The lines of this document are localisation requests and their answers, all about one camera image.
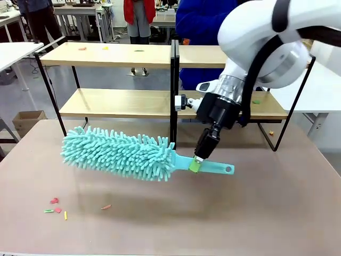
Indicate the person in red vest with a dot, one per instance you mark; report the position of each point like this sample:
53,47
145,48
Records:
138,10

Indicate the two-tier wooden metal shelf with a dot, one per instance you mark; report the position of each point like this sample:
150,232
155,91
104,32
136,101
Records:
173,80

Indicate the grey metal table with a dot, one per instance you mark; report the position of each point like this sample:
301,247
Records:
77,10

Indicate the long wooden shelf board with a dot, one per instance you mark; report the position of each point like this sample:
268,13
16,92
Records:
120,57

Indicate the short wooden shelf board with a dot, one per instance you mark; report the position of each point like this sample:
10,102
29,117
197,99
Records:
120,106

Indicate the person in dark clothes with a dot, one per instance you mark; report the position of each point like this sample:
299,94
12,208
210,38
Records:
42,21

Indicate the orange paper scrap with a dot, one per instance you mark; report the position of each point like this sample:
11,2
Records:
82,48
106,207

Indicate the teal microfibre duster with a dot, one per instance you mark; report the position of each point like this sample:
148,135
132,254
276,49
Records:
114,152

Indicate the red paper scrap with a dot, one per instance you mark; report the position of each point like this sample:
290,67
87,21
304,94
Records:
54,200
58,210

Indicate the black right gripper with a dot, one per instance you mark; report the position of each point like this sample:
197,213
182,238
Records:
219,112

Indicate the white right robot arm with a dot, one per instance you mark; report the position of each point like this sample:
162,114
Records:
247,32

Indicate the cardboard box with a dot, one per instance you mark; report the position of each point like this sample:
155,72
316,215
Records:
26,125

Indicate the person in blue coat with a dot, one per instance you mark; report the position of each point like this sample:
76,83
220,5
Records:
197,24

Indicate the white table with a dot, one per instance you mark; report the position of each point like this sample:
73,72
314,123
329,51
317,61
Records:
8,18
319,88
16,53

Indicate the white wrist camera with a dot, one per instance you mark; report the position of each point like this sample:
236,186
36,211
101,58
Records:
180,102

